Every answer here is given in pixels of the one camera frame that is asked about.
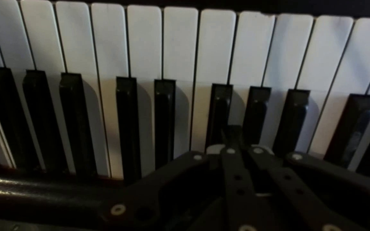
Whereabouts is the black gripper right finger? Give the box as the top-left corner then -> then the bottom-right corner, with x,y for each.
236,127 -> 370,231

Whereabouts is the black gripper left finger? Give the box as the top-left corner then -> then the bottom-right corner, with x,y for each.
101,125 -> 242,231

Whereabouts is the black piano key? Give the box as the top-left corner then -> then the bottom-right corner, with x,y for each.
241,86 -> 273,149

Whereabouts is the black upright piano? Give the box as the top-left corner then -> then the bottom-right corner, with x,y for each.
0,0 -> 370,231

